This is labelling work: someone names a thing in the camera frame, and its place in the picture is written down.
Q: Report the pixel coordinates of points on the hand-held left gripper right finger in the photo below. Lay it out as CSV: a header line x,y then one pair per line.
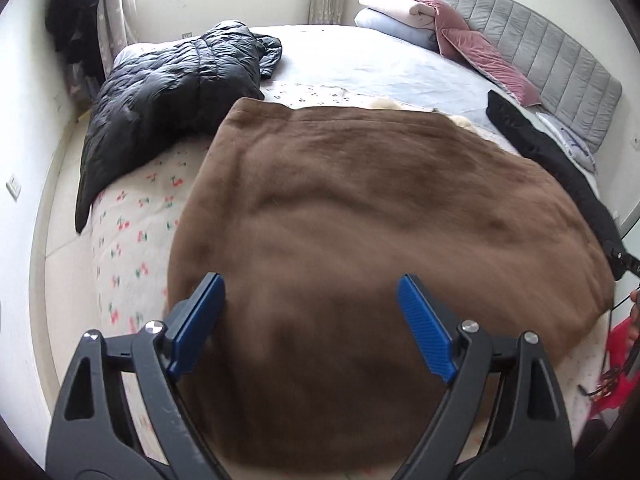
x,y
427,330

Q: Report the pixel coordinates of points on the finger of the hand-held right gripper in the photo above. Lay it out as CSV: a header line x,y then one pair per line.
x,y
625,260

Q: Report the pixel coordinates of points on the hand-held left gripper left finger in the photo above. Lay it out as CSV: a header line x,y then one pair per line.
x,y
197,325

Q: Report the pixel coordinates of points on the brown jacket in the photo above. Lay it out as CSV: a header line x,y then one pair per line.
x,y
375,210

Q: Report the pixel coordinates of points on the hanging dark clothes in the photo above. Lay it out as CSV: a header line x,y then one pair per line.
x,y
75,15

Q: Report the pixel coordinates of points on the person's right hand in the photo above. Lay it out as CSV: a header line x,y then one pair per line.
x,y
636,310

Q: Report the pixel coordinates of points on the red plastic stool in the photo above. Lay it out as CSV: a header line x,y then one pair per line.
x,y
622,355

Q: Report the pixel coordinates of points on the white printed pillow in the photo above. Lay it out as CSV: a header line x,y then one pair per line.
x,y
570,142

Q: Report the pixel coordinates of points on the black quilted garment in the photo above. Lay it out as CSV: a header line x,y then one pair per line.
x,y
540,145

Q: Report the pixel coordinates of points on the black puffer jacket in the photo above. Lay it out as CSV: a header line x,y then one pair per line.
x,y
165,85

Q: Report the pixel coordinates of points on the pink velvet pillow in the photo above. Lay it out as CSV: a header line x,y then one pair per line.
x,y
485,60
445,15

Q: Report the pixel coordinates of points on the grey padded headboard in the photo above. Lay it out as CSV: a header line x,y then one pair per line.
x,y
525,35

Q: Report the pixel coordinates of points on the bed with cherry print sheet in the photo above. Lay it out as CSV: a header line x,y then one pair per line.
x,y
350,55

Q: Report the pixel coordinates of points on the light blue pillow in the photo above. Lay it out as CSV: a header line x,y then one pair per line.
x,y
390,27

